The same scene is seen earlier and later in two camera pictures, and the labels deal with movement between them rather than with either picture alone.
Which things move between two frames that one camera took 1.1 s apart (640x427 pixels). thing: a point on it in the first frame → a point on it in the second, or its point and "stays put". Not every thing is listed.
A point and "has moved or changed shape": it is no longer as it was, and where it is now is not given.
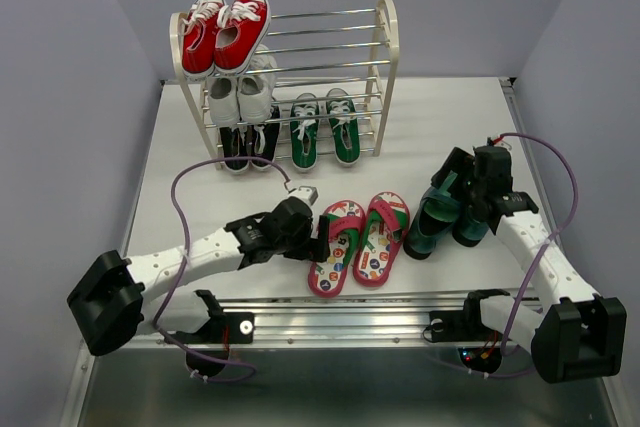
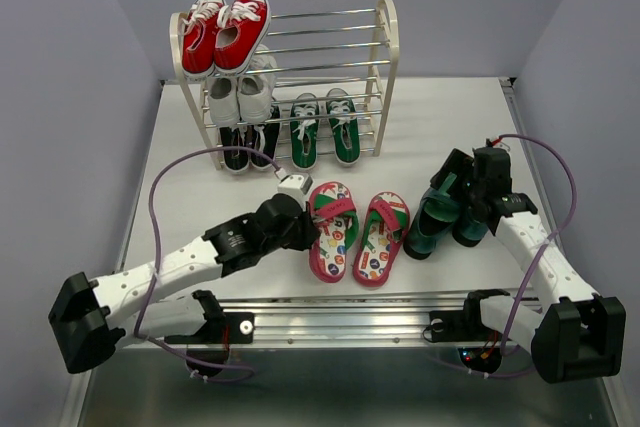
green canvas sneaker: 344,130 stays put
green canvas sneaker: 304,133 stays put
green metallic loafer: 435,216 stays put
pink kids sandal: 346,219 has moved or changed shape
